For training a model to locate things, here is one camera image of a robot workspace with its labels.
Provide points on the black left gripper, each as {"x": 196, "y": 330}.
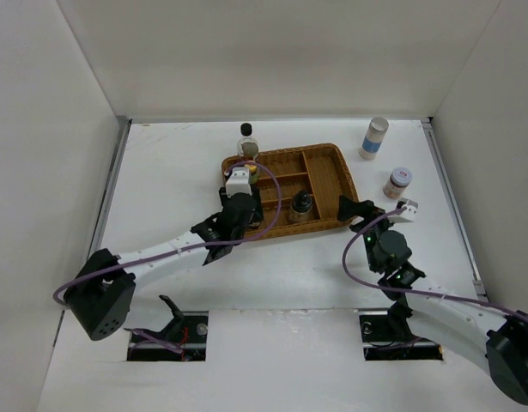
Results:
{"x": 256, "y": 218}

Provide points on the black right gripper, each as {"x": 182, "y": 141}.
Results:
{"x": 348, "y": 209}

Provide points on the yellow-capped red sauce bottle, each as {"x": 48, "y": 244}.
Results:
{"x": 254, "y": 173}

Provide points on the grey-lid brown spice jar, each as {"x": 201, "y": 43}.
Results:
{"x": 399, "y": 179}

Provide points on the tall black-capped sauce bottle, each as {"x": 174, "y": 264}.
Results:
{"x": 247, "y": 146}

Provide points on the white blue-band salt canister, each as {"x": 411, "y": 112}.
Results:
{"x": 373, "y": 138}

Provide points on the small black-capped dark bottle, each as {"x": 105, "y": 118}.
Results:
{"x": 301, "y": 207}

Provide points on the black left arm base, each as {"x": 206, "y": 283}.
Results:
{"x": 182, "y": 339}

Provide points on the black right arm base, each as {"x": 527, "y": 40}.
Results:
{"x": 386, "y": 336}

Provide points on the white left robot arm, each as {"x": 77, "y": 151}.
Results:
{"x": 102, "y": 298}

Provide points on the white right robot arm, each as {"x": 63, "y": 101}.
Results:
{"x": 491, "y": 337}

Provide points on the brown wicker divided tray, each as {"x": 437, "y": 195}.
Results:
{"x": 320, "y": 170}

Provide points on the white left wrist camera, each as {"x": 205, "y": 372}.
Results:
{"x": 238, "y": 182}

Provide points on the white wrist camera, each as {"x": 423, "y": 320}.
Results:
{"x": 408, "y": 211}
{"x": 238, "y": 182}

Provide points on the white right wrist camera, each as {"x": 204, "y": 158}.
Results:
{"x": 408, "y": 211}

